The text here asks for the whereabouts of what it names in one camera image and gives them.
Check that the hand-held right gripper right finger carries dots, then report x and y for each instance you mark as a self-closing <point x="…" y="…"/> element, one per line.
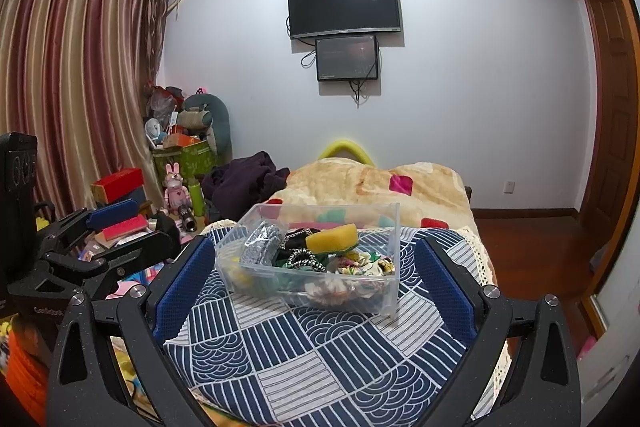
<point x="445" y="289"/>

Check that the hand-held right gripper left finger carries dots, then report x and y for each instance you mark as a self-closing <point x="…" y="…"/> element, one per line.
<point x="182" y="287"/>

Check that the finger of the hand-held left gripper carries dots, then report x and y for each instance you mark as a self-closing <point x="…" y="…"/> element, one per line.
<point x="135" y="252"/>
<point x="112" y="213"/>

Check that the floral fabric scrunchie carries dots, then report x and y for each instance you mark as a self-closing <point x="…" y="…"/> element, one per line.
<point x="357" y="264"/>

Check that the green cloth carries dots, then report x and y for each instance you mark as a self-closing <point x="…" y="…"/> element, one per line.
<point x="290" y="281"/>

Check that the yellow sponge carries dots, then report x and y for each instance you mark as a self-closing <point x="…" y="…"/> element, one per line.
<point x="332" y="239"/>

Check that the black white braided headband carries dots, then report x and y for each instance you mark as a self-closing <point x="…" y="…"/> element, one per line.
<point x="302" y="259"/>

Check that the clear plastic storage box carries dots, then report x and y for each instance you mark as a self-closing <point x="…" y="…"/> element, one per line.
<point x="310" y="214"/>

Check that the pink red book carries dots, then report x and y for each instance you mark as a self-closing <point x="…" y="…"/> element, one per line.
<point x="125" y="227"/>

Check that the red box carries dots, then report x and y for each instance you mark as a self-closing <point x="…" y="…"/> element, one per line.
<point x="117" y="184"/>

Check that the pink bunny figure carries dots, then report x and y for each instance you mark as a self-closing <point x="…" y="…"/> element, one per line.
<point x="176" y="192"/>

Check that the green bottle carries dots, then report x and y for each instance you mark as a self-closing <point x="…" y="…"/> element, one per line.
<point x="196" y="199"/>

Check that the green cardboard box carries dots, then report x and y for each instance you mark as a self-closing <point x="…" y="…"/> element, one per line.
<point x="187" y="162"/>

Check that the dark purple clothing pile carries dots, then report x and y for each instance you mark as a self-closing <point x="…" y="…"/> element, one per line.
<point x="245" y="182"/>

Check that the striped red beige curtain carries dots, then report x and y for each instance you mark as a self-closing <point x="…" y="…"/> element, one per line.
<point x="75" y="82"/>

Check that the grey plush pillow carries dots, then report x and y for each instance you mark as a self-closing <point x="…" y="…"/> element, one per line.
<point x="220" y="122"/>

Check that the beige fleece blanket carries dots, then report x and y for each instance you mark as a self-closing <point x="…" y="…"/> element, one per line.
<point x="340" y="187"/>

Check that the blue patterned cloth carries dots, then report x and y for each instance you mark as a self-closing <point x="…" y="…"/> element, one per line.
<point x="310" y="367"/>

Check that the white cabinet with stickers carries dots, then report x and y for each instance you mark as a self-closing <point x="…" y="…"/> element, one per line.
<point x="615" y="332"/>

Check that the brown wooden door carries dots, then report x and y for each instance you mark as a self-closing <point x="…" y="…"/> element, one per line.
<point x="610" y="147"/>

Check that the white wall socket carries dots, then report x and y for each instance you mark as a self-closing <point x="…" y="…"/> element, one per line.
<point x="509" y="187"/>

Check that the small black wall monitor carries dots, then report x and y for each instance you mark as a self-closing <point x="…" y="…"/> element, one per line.
<point x="347" y="58"/>

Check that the black wall television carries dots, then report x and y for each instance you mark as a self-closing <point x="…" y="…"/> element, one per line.
<point x="345" y="4"/>

